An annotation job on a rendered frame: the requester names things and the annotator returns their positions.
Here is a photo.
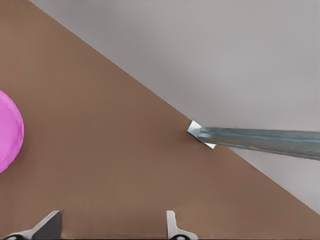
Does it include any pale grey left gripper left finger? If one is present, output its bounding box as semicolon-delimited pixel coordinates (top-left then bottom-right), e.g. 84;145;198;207
1;210;63;240

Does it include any silver frame post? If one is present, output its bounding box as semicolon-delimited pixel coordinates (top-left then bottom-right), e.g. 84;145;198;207
185;120;320;161

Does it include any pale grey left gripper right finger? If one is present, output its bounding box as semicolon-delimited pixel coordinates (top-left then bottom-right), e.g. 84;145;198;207
166;210;198;240

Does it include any pink plate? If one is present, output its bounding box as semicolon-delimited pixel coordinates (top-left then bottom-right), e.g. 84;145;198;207
0;90;25;174

